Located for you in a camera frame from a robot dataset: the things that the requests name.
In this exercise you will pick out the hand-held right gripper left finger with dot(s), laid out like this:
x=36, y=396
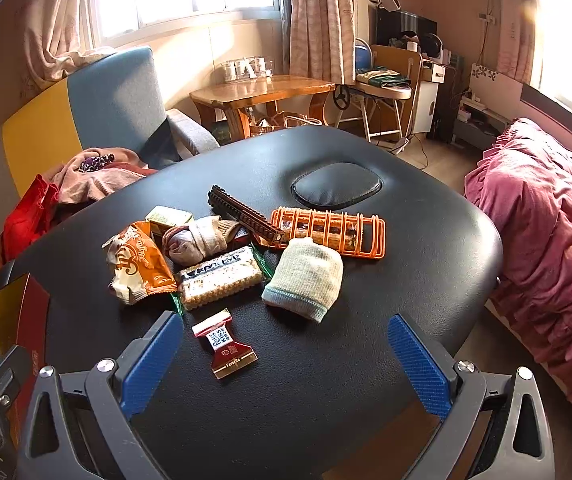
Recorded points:
x=150, y=360

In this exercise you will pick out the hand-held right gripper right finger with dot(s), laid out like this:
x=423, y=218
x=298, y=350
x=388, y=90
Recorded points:
x=418, y=365

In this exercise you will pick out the red tin box gold inside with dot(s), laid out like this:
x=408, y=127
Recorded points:
x=25, y=310

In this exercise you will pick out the red white chocolate packet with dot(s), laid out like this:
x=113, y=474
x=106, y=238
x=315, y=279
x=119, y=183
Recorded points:
x=225, y=350

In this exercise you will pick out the orange snack packet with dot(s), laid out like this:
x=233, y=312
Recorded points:
x=140, y=265

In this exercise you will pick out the clear biscuit packet green ends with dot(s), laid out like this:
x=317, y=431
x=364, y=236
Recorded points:
x=215, y=282
x=323, y=232

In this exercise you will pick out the beige pink sock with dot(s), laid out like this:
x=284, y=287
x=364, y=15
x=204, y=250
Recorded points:
x=190, y=242

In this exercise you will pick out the orange plastic rack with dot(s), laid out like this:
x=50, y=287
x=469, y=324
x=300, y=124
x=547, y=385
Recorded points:
x=379, y=237

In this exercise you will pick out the small green gold box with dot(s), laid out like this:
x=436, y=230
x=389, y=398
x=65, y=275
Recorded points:
x=165, y=216

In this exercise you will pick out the cream knitted sock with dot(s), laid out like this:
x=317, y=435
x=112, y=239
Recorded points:
x=303, y=275

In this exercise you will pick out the small snack bar wrapper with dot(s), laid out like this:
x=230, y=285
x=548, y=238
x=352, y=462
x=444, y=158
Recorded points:
x=242, y=233

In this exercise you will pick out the red cloth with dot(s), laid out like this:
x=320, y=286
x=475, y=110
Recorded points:
x=28, y=215

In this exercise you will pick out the pink cloth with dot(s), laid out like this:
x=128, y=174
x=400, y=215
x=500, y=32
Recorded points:
x=95, y=185

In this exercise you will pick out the rust brown cloth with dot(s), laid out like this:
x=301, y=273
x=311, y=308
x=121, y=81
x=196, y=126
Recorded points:
x=138, y=169

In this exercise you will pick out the pink bed blanket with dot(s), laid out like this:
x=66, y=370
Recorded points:
x=546, y=220

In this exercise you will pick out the black round cushion plug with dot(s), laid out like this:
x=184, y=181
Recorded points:
x=336, y=185

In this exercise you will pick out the purple patterned cloth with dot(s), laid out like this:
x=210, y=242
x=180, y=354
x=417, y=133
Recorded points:
x=95, y=162

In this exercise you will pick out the white low shelf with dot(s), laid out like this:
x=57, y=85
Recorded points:
x=481, y=120

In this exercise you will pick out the blue yellow grey armchair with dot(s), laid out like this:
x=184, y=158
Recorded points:
x=115, y=100

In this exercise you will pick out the white cabinet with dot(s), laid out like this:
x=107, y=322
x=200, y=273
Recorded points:
x=428, y=95

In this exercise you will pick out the woven basket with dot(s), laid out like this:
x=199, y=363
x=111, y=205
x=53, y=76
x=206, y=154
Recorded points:
x=286, y=122

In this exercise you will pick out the folded green cloth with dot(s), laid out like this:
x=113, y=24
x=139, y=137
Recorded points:
x=383, y=78

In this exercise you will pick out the black bed headboard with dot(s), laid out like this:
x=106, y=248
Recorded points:
x=556, y=110

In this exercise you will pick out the wooden side table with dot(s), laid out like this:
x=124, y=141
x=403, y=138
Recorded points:
x=261, y=91

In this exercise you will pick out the clear organiser with jars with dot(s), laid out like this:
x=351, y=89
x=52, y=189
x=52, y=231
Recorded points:
x=246, y=70

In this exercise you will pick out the black monitor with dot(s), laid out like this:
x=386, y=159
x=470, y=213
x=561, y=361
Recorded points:
x=406, y=22

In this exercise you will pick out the beige patterned curtain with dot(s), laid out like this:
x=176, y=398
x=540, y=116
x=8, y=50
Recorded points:
x=516, y=20
x=60, y=10
x=323, y=15

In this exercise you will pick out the wooden back chair white frame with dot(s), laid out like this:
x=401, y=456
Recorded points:
x=391, y=57

